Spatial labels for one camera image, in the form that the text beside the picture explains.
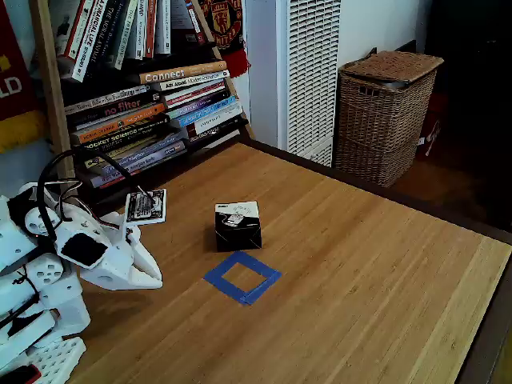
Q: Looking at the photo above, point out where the black white servo box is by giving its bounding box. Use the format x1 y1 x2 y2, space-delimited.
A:
214 201 263 253

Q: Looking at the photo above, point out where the blue tape square target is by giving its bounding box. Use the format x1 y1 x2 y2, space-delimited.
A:
203 250 283 306

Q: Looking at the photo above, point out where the purple white spine book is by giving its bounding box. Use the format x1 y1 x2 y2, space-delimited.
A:
90 154 187 190

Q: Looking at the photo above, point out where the lavender spine book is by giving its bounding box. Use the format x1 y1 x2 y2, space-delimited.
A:
99 138 188 179

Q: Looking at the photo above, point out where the yellow spine book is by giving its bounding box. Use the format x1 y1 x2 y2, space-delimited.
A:
83 139 161 171

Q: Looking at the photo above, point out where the black Rocket Science book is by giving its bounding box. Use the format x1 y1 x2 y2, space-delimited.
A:
70 114 172 155

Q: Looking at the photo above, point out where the black white title book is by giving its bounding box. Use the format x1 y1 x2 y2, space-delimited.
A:
187 118 249 145

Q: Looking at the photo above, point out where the black no filter book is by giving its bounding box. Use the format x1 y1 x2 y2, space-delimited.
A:
66 92 161 123

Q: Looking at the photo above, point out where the red black clamp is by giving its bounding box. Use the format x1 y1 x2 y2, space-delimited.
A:
0 364 42 384

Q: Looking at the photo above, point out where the white grey title book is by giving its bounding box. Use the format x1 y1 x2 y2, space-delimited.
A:
186 104 244 137

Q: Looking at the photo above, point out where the white cursive title book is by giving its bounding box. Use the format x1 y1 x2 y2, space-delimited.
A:
63 84 150 116

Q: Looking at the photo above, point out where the blue spine book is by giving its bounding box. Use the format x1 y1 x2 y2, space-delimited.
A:
175 95 238 129

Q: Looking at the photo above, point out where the dark purple spine book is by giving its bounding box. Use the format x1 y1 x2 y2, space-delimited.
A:
166 87 232 119

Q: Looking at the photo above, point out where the red white striped book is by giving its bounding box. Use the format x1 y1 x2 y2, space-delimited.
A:
162 78 227 108

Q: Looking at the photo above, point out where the tan Connect book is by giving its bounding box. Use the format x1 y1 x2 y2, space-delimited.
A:
138 60 228 85

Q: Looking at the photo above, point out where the white Modern Romance book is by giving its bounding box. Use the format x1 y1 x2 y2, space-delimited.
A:
153 70 231 92

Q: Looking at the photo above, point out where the red yellow banner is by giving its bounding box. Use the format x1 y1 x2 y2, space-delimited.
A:
0 0 46 155

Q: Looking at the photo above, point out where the wooden ladder bookshelf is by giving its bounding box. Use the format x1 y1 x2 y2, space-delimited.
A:
30 0 257 225

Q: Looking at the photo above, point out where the grey green spine book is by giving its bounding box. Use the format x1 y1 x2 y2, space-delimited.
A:
111 0 140 71

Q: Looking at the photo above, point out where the white Financial Life book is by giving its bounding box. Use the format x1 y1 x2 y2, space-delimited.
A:
70 0 111 84

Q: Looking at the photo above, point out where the black Moral Animal book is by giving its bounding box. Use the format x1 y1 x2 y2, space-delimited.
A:
86 0 123 79

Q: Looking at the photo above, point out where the white narrow spine book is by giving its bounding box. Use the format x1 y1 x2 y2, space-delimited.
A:
134 0 147 61

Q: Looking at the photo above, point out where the orange narrow spine book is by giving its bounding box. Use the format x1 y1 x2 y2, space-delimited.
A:
143 0 158 59

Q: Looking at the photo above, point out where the white plain spine book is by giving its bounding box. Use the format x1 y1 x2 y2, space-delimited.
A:
154 0 172 55

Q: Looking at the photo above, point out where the white red spine book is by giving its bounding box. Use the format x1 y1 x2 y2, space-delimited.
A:
55 0 96 61

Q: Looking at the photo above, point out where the red thin book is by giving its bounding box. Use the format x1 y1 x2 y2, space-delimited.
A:
184 0 208 46

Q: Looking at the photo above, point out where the red black football scarf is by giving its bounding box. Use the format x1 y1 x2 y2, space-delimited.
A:
198 0 252 79

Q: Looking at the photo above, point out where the white louvered panel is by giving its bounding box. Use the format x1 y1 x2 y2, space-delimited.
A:
275 0 342 168

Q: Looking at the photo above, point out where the brown wicker basket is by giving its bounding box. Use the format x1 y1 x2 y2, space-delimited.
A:
334 50 445 188

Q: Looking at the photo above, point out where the red bag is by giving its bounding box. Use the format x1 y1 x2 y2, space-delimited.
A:
415 94 449 157

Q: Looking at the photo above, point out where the white bracket with camera board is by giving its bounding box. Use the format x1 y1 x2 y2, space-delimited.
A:
125 188 168 226

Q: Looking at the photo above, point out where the white perforated base plate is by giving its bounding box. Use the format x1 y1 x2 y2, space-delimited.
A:
23 335 87 384

